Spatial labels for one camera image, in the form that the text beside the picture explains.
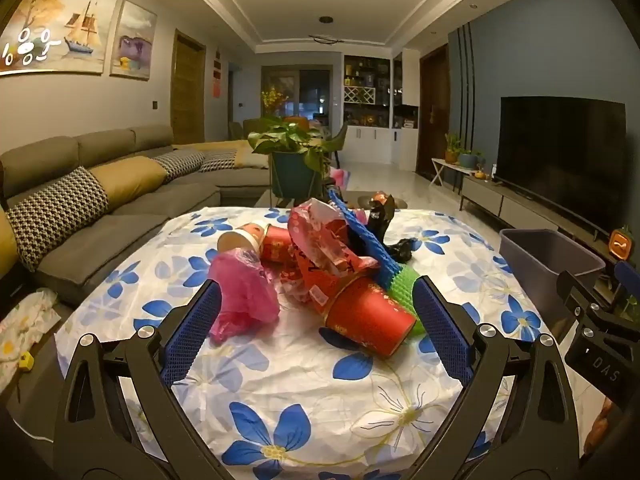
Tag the beige paper cup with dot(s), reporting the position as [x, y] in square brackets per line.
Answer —
[237, 241]

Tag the small plant orange pot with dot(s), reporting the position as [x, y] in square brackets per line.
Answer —
[452, 149]

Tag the grey dining chair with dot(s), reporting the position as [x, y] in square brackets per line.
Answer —
[337, 142]

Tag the small plant teal pot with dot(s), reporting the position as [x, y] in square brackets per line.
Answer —
[469, 160]

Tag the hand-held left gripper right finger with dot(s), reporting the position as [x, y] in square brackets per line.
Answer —
[445, 335]

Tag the black plastic bag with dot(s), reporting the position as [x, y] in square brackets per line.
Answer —
[382, 225]

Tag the dark wooden door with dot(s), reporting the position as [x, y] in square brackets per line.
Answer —
[434, 110]

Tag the small yellow cube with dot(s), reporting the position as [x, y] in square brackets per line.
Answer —
[25, 360]

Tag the purple painting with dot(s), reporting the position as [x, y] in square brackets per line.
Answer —
[134, 40]

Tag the white display cabinet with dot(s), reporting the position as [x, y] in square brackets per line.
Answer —
[375, 110]

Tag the pink gift bag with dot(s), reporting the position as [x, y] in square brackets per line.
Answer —
[341, 177]

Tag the orange chair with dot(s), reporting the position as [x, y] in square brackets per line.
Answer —
[295, 120]

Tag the red wall decorations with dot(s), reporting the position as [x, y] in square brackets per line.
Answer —
[217, 75]

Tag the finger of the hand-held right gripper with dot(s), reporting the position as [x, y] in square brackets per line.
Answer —
[627, 280]
[587, 297]

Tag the large houndstooth pillow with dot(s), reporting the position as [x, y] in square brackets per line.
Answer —
[55, 215]

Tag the red wrapper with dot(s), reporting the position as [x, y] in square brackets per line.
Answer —
[320, 240]

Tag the small houndstooth pillow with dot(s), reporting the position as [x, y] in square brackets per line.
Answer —
[179, 164]
[219, 160]

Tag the person's right hand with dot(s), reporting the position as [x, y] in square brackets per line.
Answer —
[604, 425]

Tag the yellow flower bouquet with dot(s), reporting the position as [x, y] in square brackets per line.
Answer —
[274, 99]

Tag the grey television cabinet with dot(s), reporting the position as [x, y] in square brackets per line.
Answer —
[500, 200]

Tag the mustard yellow pillow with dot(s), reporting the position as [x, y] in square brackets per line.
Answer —
[132, 180]
[9, 237]

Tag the sailboat painting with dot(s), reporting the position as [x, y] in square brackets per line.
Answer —
[65, 30]

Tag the blue foam net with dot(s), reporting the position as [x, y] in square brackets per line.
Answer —
[372, 245]

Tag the pink plastic bag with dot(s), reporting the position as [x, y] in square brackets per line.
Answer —
[245, 290]

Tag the ceiling lamp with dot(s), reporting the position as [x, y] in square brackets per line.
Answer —
[326, 39]

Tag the yellow sofa blanket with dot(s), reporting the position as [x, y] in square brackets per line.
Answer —
[230, 149]

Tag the pale floral cloth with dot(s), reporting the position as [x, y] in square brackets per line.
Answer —
[25, 325]

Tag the flat screen television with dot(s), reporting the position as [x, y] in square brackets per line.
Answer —
[560, 160]

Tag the large red paper cup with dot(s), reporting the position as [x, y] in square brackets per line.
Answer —
[367, 317]

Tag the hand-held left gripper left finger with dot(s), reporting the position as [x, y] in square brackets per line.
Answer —
[192, 335]

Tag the white side table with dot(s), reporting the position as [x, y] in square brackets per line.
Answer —
[450, 167]

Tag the potted plant teal pot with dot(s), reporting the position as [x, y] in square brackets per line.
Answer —
[295, 160]

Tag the green foam net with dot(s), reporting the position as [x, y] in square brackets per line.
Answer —
[407, 292]

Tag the grey sectional sofa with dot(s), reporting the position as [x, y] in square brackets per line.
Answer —
[150, 205]

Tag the bag of oranges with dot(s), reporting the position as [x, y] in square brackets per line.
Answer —
[381, 197]

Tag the light wooden door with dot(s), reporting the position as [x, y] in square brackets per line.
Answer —
[189, 90]

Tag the grey plastic waste bin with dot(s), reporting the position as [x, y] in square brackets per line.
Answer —
[545, 260]

